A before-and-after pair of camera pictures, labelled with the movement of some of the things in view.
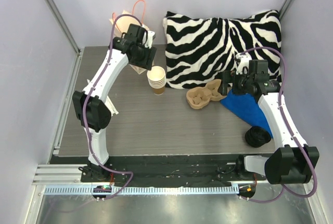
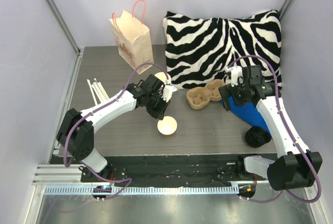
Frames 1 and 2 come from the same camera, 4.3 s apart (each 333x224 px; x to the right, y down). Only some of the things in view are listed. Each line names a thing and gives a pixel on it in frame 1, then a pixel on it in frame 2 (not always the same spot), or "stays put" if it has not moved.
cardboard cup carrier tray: (198, 97) stays put
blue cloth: (246, 107) stays put
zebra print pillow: (198, 49) stays put
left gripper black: (150, 57) → (158, 110)
